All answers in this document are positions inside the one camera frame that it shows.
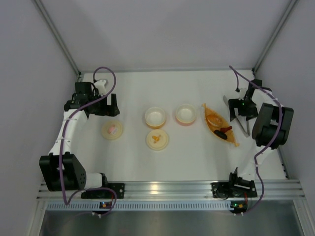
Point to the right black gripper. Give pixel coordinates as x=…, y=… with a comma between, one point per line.
x=240, y=108

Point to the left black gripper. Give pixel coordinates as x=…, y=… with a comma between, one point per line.
x=108, y=108

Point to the metal tongs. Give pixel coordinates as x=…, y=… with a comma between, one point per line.
x=246, y=131

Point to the red sausage piece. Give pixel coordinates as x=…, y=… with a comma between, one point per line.
x=225, y=129

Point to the orange bread roll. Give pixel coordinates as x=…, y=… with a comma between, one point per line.
x=214, y=120

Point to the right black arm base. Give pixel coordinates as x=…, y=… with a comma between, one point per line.
x=226, y=189

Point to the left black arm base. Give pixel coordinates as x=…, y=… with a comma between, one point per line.
x=103, y=191

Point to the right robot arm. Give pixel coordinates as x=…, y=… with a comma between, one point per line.
x=263, y=120

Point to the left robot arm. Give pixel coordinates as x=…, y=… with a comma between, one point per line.
x=61, y=168

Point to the yellow lunch bowl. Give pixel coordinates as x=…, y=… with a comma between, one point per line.
x=155, y=117

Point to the pink lunch bowl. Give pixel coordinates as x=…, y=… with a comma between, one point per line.
x=185, y=114

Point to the cream lid pink knob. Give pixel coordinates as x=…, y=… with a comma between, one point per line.
x=112, y=129

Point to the boat-shaped woven basket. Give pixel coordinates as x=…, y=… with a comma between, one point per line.
x=230, y=134

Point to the cream lid orange knob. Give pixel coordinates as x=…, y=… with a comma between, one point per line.
x=157, y=139

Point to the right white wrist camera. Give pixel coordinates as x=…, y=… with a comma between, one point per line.
x=241, y=92

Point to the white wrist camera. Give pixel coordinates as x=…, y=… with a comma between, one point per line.
x=101, y=86
x=241, y=92

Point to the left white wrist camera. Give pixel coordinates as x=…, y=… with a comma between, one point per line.
x=101, y=86

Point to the aluminium mounting rail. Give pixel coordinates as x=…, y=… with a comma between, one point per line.
x=285, y=189

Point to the slotted cable duct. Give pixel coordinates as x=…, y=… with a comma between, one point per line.
x=147, y=205

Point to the right aluminium frame post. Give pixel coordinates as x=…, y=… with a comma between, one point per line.
x=279, y=26

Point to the aluminium frame post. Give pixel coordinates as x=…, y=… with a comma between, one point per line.
x=57, y=36
x=279, y=26

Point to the left aluminium frame post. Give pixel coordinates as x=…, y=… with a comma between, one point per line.
x=57, y=36

